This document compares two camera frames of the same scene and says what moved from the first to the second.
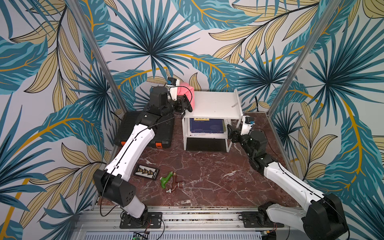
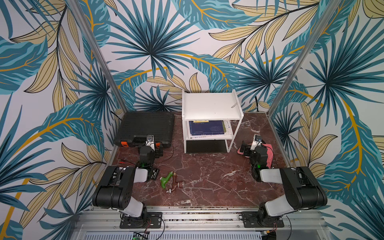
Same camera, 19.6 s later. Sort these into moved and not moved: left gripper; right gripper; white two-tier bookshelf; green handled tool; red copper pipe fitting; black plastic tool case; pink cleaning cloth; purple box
Moved: right gripper; pink cleaning cloth; left gripper
Not moved: green handled tool; white two-tier bookshelf; red copper pipe fitting; black plastic tool case; purple box
